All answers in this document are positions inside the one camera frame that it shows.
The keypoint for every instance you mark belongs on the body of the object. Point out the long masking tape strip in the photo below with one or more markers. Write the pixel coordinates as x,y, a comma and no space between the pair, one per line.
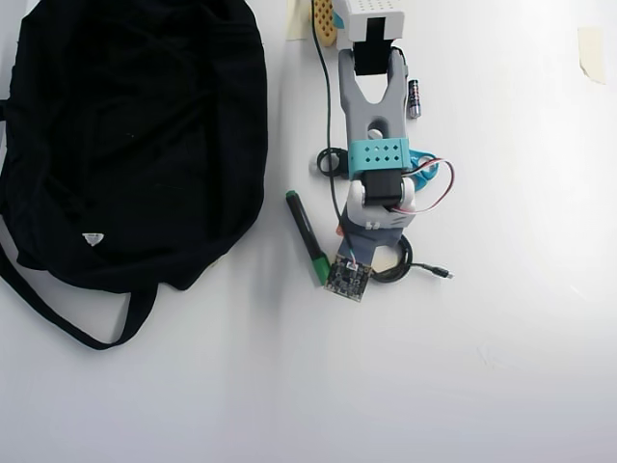
385,260

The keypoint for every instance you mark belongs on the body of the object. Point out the masking tape strip beside base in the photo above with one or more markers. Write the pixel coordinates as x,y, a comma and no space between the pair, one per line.
298,19

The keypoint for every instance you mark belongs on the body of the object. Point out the black marker with green cap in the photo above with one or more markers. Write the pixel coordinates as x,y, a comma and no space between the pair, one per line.
303,226

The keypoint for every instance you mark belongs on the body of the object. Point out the bare camera circuit board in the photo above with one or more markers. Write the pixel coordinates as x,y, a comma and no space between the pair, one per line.
348,280

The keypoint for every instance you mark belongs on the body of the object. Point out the black fabric bag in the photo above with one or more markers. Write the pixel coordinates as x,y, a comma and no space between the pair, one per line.
135,144

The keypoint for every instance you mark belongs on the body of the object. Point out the torn masking tape piece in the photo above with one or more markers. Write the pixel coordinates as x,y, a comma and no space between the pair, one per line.
593,53

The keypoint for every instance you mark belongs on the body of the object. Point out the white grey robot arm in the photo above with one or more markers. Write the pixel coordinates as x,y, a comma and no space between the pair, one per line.
376,120

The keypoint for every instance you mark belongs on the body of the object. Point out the yellow perforated robot base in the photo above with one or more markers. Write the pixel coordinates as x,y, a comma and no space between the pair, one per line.
324,21

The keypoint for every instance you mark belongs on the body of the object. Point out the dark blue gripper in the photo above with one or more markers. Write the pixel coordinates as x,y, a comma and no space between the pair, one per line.
389,237

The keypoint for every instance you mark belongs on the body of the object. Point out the black AA battery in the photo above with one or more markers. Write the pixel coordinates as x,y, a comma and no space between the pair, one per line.
415,99

